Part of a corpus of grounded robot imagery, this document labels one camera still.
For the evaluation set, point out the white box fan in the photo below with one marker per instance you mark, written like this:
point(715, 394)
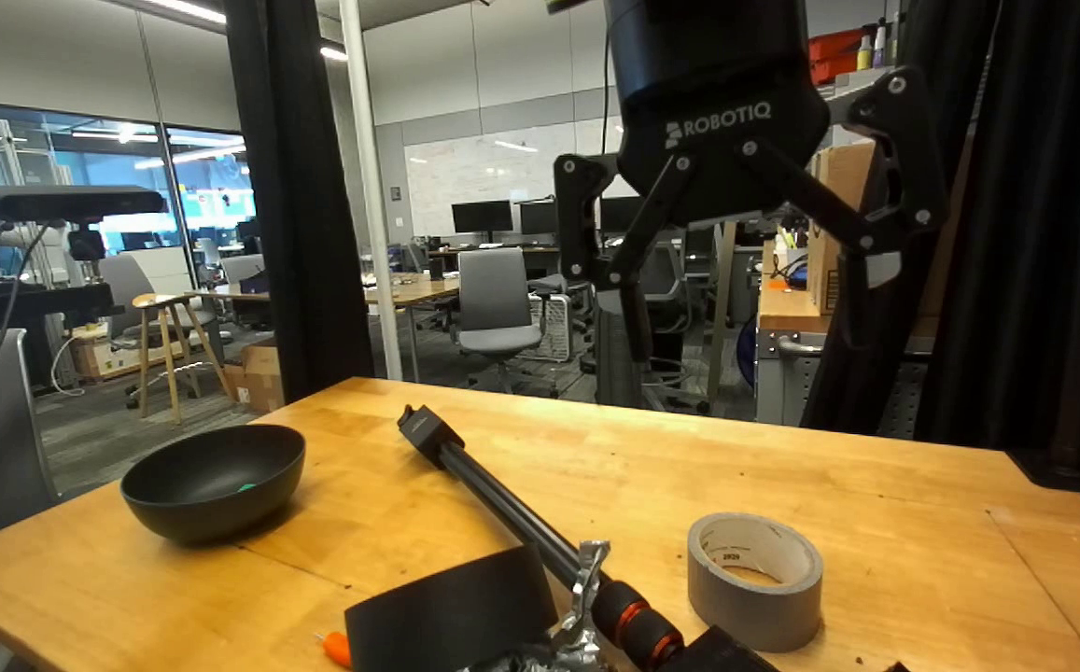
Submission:
point(554, 327)

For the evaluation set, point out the red bin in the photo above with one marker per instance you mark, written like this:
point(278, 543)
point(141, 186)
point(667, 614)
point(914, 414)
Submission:
point(834, 51)

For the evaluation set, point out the black bowl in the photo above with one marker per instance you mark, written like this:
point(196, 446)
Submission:
point(194, 509)

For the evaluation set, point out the wooden desk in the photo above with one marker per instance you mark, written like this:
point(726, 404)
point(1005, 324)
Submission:
point(413, 289)

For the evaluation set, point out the row of monitors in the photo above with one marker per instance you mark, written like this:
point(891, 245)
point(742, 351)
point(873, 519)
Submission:
point(483, 216)

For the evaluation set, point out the crumpled aluminium foil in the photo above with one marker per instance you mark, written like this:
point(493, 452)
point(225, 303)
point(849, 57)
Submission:
point(586, 597)

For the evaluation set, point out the tall cardboard box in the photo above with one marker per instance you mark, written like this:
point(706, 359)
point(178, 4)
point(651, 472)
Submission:
point(838, 224)

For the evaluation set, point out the black curtain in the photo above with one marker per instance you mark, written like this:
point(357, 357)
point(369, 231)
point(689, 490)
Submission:
point(1034, 233)
point(301, 205)

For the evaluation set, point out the metal workbench with wood top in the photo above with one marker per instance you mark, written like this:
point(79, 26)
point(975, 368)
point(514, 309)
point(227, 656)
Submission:
point(787, 317)

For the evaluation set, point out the white pole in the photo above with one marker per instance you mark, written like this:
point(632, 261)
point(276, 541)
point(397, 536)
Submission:
point(373, 205)

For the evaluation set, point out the wooden stool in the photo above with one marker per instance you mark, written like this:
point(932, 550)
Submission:
point(171, 303)

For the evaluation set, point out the black stand base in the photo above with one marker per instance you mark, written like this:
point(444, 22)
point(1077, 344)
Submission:
point(1067, 471)

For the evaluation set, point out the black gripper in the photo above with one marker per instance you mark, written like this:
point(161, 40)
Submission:
point(717, 84)

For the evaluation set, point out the whiteboard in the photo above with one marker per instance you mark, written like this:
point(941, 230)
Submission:
point(493, 173)

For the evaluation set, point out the grey office chair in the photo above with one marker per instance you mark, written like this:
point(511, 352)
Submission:
point(495, 299)

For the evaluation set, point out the small orange object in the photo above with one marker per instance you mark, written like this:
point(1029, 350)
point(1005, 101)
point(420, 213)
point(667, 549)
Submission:
point(338, 649)

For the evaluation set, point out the black tape roll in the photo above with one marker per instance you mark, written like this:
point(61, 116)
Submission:
point(451, 621)

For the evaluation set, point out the camera on mount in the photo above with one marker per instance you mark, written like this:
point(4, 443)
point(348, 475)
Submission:
point(63, 201)

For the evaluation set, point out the grey seal tape roll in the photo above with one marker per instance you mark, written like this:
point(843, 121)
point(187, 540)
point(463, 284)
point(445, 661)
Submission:
point(754, 611)

